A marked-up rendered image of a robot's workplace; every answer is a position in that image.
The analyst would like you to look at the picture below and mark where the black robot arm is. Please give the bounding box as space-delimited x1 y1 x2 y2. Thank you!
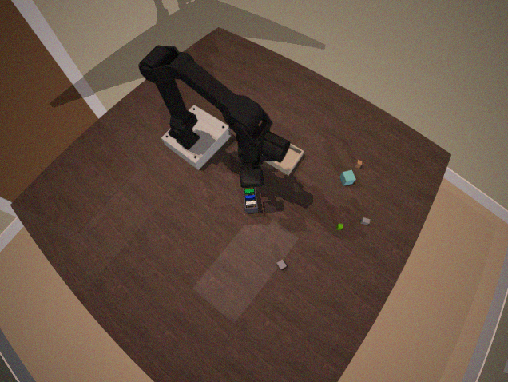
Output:
139 45 291 165

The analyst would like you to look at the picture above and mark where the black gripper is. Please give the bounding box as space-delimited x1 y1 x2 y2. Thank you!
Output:
238 146 264 189

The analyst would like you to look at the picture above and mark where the light teal cube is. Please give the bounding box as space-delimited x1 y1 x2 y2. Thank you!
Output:
340 170 356 186

